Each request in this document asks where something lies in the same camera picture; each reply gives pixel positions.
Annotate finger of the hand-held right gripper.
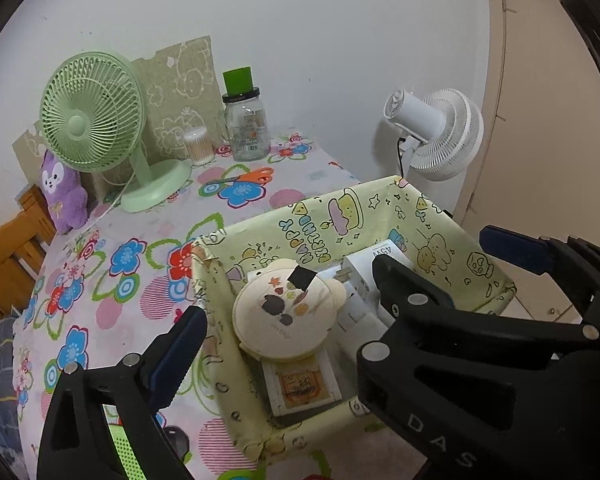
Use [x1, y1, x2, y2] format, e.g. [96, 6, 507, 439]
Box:
[479, 224, 600, 342]
[355, 254, 600, 480]

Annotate wooden chair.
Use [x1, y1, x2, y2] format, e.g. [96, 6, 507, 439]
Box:
[0, 184, 58, 321]

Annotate white box orange picture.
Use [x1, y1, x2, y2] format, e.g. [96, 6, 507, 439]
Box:
[262, 350, 343, 417]

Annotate beige cartoon printed board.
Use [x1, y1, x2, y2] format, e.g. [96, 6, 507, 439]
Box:
[12, 35, 226, 196]

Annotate purple plush toy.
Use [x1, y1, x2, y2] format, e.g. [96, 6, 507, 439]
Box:
[40, 152, 90, 235]

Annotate green plastic cup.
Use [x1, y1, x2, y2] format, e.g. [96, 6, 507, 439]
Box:
[223, 66, 256, 97]

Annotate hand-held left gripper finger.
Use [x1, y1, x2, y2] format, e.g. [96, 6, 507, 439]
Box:
[36, 304, 209, 480]

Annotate yellow cartoon printed storage box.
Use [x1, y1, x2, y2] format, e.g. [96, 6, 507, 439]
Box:
[190, 175, 517, 461]

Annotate black round key fob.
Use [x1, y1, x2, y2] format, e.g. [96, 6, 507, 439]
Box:
[157, 425, 191, 463]

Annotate floral tablecloth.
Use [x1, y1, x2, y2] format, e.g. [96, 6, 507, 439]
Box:
[12, 132, 431, 480]

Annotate orange handled scissors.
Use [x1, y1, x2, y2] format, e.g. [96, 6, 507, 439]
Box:
[209, 166, 276, 187]

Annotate white clip fan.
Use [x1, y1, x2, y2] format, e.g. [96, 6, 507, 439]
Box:
[384, 87, 485, 182]

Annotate green perforated device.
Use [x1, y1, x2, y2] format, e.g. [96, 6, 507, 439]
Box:
[107, 422, 148, 480]

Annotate glass jar black lid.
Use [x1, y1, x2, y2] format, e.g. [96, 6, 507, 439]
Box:
[222, 87, 270, 162]

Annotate white charger block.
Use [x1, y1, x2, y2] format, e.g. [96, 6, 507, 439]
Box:
[337, 310, 398, 358]

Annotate blue plaid cloth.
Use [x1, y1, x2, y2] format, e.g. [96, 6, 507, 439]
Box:
[0, 317, 41, 476]

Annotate round beige bear compact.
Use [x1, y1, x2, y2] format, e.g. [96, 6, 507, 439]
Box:
[232, 258, 346, 358]

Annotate cotton swab container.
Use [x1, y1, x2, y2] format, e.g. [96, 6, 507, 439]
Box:
[182, 127, 216, 167]

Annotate white power adapter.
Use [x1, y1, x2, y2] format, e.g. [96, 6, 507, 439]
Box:
[330, 240, 413, 311]

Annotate white fan cable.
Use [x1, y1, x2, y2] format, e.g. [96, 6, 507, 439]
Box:
[87, 160, 141, 221]

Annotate green desk fan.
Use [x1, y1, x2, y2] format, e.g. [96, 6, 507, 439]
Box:
[39, 51, 193, 212]

